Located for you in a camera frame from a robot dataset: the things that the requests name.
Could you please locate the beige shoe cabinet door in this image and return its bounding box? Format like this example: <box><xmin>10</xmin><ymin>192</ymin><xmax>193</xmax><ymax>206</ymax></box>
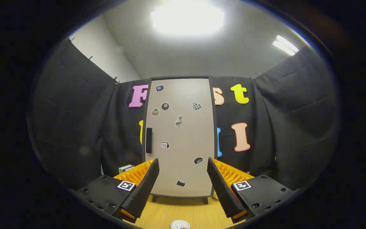
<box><xmin>145</xmin><ymin>78</ymin><xmax>215</xmax><ymax>197</ymax></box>

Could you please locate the large ceiling light panel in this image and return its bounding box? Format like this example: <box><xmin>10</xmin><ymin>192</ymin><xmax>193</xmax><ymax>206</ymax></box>
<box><xmin>151</xmin><ymin>2</ymin><xmax>225</xmax><ymax>35</ymax></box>

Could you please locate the dark grey shoe cabinet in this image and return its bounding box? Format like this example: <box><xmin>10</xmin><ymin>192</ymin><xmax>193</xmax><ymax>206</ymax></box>
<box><xmin>142</xmin><ymin>76</ymin><xmax>219</xmax><ymax>205</ymax></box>

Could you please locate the white striped canvas shoe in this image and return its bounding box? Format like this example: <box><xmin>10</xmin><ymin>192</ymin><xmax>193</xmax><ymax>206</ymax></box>
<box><xmin>170</xmin><ymin>220</ymin><xmax>191</xmax><ymax>229</ymax></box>

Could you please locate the black backdrop cloth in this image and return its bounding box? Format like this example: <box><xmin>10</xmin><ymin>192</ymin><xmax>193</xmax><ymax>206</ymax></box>
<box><xmin>27</xmin><ymin>37</ymin><xmax>341</xmax><ymax>191</ymax></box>

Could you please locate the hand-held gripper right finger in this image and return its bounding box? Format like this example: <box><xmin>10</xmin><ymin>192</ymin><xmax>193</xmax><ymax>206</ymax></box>
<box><xmin>207</xmin><ymin>157</ymin><xmax>295</xmax><ymax>224</ymax></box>

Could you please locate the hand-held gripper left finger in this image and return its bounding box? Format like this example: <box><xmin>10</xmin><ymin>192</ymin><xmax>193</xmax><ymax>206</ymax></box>
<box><xmin>75</xmin><ymin>158</ymin><xmax>160</xmax><ymax>224</ymax></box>

